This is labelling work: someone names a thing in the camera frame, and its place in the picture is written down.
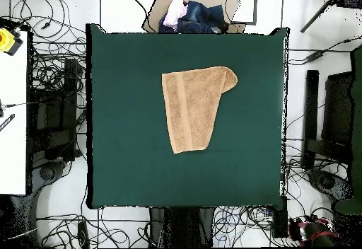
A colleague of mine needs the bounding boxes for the tan terry towel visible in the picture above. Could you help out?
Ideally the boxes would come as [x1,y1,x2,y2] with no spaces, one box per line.
[160,65,239,155]

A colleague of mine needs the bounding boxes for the dark green table cloth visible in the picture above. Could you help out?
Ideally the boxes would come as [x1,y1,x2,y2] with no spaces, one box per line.
[85,23,290,211]

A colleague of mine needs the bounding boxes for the purple dotted garment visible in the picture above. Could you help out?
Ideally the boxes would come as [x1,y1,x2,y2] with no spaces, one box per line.
[158,13,180,34]

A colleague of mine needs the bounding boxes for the blue jeans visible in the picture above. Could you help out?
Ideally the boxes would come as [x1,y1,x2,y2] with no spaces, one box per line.
[177,0,230,34]

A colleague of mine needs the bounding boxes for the black metal stand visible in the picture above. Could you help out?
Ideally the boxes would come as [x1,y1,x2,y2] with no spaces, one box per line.
[28,57,87,163]
[301,69,354,171]

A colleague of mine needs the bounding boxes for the pale pink garment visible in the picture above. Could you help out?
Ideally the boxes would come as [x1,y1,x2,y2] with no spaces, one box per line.
[163,0,189,30]

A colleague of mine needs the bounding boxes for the cardboard box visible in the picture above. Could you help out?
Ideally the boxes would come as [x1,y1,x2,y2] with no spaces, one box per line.
[141,0,247,34]

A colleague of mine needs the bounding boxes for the black rectangular box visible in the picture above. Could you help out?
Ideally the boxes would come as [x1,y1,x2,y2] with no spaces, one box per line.
[271,196,289,239]

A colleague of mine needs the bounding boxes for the round black base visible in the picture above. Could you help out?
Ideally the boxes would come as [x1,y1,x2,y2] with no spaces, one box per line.
[37,162,59,183]
[307,168,355,206]

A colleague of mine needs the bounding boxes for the black power strip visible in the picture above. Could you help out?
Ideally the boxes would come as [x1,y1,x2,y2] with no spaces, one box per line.
[76,220,91,248]

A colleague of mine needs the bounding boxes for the white side table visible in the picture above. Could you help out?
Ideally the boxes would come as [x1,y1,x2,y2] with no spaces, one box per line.
[0,30,28,196]

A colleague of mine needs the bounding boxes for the black striped tool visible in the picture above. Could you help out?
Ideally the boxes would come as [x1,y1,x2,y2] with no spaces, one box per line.
[0,113,16,133]

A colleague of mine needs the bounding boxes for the green cloth-covered table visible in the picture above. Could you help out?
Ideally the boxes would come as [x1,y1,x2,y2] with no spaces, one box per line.
[333,44,362,215]

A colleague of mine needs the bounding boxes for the yellow emergency stop button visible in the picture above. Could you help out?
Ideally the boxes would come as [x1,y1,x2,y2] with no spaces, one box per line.
[0,27,24,57]

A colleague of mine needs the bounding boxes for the black tripod stand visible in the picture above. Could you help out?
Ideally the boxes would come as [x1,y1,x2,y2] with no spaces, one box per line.
[299,0,362,34]

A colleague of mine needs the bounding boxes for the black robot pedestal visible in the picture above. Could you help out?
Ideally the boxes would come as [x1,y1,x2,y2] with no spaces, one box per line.
[148,207,216,248]

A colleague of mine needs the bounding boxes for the blue and black cable tangle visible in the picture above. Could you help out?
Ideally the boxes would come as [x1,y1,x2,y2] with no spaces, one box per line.
[211,205,274,248]

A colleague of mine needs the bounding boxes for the black power adapter cable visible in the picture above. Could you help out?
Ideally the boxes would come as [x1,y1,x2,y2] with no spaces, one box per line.
[287,35,362,65]

